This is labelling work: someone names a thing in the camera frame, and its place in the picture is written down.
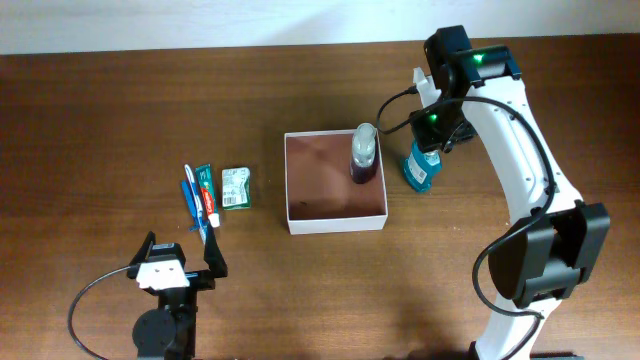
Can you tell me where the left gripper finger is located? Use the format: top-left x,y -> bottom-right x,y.
129,231 -> 155,266
203,225 -> 228,278

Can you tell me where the teal mouthwash bottle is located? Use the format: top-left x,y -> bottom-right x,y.
403,141 -> 442,193

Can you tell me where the green white floss packet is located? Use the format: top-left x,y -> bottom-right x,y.
222,167 -> 251,210

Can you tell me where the purple liquid clear bottle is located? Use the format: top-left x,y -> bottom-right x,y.
350,123 -> 377,184

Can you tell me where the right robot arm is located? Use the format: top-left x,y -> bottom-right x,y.
409,25 -> 610,359

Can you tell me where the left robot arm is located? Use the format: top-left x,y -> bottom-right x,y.
127,225 -> 228,359

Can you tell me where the blue white toothbrush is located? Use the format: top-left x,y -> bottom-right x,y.
181,164 -> 207,243

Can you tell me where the red green toothpaste tube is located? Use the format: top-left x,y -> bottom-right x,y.
195,164 -> 220,228

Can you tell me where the white cardboard box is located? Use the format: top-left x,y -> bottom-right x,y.
284,129 -> 389,235

